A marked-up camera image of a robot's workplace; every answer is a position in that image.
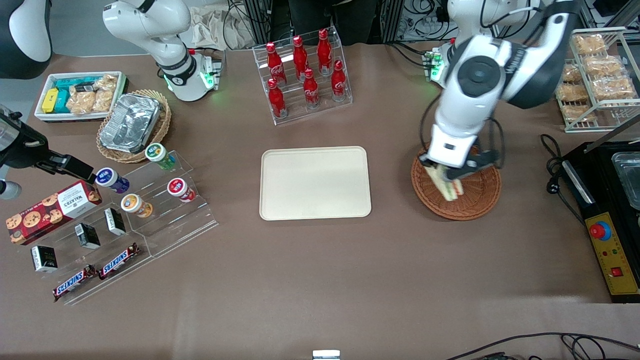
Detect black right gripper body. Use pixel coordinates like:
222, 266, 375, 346
0, 112, 51, 170

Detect triangular sandwich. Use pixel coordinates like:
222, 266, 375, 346
425, 165, 465, 202

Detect brown wicker basket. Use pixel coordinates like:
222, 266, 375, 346
411, 144, 502, 221

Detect aluminium foil tray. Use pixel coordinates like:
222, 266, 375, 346
99, 93, 162, 154

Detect light wicker basket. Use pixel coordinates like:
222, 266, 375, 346
96, 90, 172, 164

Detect beige plastic tray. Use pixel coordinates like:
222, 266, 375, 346
259, 146, 372, 221

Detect red Walkers cookie box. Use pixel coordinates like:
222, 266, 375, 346
6, 180, 103, 246

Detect purple snack cup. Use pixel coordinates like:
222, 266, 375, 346
95, 167, 130, 195

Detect yellow snack box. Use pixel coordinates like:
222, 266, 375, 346
41, 88, 60, 114

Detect clear bag of crackers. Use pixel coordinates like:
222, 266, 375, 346
92, 75, 118, 113
66, 90, 96, 115

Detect white plastic bin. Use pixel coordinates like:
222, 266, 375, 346
34, 71, 128, 123

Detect small black carton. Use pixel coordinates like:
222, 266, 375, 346
31, 245, 58, 273
103, 207, 127, 236
74, 223, 101, 250

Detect orange snack cup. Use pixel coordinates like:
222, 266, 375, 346
120, 193, 153, 219

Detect long teal snack box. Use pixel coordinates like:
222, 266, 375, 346
54, 77, 101, 93

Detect small connector box green light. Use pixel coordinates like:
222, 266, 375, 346
424, 49, 444, 82
200, 55, 224, 92

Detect green lid snack cup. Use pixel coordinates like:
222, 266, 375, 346
145, 143, 177, 171

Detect clear acrylic stepped snack stand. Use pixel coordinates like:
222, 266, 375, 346
10, 200, 151, 306

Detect Snickers chocolate bar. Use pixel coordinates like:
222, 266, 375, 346
97, 243, 141, 281
52, 265, 98, 303

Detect red snack cup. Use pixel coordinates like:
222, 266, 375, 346
167, 177, 196, 203

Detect red cola bottle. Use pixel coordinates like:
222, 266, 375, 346
265, 42, 287, 86
331, 60, 348, 102
267, 78, 288, 119
317, 28, 333, 76
303, 68, 320, 108
292, 35, 310, 81

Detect clear acrylic stepped can stand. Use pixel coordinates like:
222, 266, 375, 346
107, 150, 219, 258

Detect clear acrylic bottle rack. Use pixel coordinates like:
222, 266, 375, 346
252, 26, 353, 126

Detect black kitchen appliance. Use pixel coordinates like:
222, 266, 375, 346
559, 141, 640, 304

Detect metal pan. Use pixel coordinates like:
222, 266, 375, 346
614, 152, 640, 211

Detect yellow control panel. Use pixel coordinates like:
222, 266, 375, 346
585, 211, 640, 297

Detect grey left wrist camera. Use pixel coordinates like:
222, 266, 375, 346
470, 149, 501, 173

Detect black power cable with plug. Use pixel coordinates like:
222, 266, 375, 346
540, 134, 586, 226

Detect tangled black background cables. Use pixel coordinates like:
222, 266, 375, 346
400, 0, 451, 42

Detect black aluminium frame post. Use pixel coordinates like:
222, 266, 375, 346
245, 0, 273, 48
382, 0, 403, 43

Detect white wire rack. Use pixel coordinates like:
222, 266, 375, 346
556, 27, 640, 133

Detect black cable on table edge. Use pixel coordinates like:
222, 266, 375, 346
445, 332, 640, 360

